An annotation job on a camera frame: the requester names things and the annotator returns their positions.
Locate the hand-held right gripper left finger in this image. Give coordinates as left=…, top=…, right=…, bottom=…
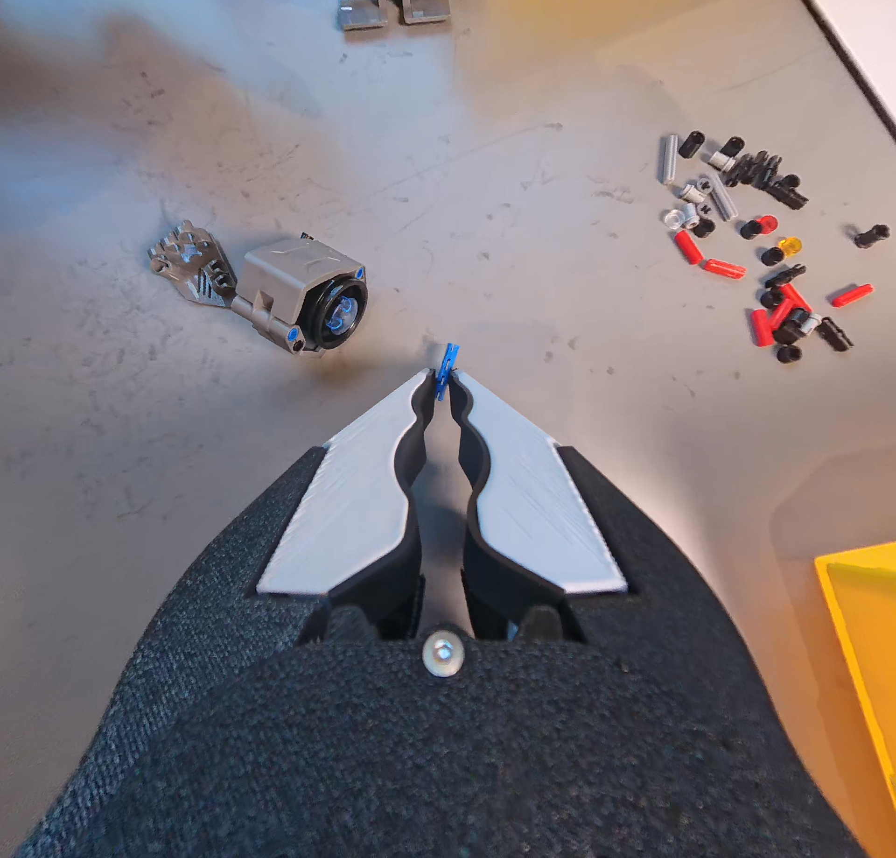
left=256, top=368, right=438, bottom=600

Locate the blue toy pin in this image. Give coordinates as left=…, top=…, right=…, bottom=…
left=434, top=342, right=463, bottom=402

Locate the yellow plastic bin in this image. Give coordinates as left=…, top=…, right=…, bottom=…
left=814, top=542, right=896, bottom=813

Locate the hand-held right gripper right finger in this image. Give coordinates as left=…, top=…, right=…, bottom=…
left=447, top=370, right=630, bottom=597

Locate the grey toy eye module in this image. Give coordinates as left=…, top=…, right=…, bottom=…
left=231, top=236, right=368, bottom=356

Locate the grey desk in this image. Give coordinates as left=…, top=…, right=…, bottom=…
left=0, top=0, right=896, bottom=858

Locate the pile of small toy pieces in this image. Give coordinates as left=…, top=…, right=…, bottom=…
left=658, top=130, right=893, bottom=365

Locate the white wooden book stand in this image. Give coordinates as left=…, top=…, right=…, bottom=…
left=777, top=0, right=896, bottom=141

